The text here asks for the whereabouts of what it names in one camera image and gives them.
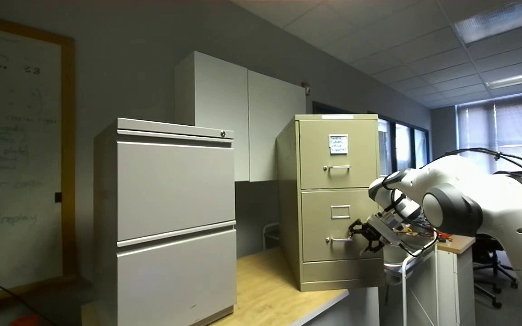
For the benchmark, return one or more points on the black office chair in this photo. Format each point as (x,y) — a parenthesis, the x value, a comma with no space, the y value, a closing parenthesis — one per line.
(487,267)

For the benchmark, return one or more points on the orange object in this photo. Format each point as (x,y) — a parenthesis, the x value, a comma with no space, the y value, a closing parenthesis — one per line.
(26,320)

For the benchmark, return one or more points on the white wall cabinet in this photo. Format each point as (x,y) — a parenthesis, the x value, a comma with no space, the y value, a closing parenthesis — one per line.
(184,90)

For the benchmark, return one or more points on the large grey drawer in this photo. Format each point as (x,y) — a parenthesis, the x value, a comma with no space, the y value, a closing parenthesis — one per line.
(175,280)
(175,190)

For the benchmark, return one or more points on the whiteboard with wooden frame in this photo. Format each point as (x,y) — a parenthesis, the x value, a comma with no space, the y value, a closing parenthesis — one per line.
(12,158)

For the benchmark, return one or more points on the ceiling light panel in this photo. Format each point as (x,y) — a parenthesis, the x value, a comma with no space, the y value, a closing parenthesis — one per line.
(501,20)

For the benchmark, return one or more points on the white wall cabinet door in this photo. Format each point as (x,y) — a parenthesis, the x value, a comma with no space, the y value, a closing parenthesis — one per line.
(274,131)
(222,99)

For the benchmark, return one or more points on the white metal frame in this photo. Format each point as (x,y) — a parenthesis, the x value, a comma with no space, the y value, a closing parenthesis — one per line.
(403,271)

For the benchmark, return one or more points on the beige drawer with label holder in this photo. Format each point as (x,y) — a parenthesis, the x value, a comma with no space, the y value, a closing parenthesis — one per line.
(320,226)

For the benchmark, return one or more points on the row of dark-framed windows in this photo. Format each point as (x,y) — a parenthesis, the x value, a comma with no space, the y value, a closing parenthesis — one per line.
(401,145)

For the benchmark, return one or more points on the fire alarm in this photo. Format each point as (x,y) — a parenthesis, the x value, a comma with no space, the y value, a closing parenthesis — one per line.
(306,88)

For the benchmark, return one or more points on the ceiling light strip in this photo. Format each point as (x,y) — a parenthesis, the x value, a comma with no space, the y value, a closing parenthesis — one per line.
(519,79)

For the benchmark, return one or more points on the grey metal filing cabinet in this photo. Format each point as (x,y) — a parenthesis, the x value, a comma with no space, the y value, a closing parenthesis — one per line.
(107,226)

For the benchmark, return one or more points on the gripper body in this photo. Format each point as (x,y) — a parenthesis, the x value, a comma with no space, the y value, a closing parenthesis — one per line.
(381,228)

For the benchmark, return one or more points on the white desk with wooden top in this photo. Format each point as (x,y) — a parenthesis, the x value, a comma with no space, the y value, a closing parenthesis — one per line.
(462,280)

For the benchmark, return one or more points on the window with blinds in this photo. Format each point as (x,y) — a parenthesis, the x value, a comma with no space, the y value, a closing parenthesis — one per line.
(514,127)

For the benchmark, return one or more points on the beige metal filing cabinet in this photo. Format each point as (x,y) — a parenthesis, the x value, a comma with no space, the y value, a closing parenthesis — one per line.
(288,203)

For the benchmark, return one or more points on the beige drawer with paper note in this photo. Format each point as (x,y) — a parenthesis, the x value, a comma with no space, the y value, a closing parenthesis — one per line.
(360,154)

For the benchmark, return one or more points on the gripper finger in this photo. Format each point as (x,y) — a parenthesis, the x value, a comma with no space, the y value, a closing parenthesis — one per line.
(359,226)
(375,246)

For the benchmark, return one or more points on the white paper note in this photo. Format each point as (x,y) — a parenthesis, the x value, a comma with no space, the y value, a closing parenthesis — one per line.
(338,144)

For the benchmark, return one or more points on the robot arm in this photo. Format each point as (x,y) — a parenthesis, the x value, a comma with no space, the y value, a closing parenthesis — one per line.
(492,203)

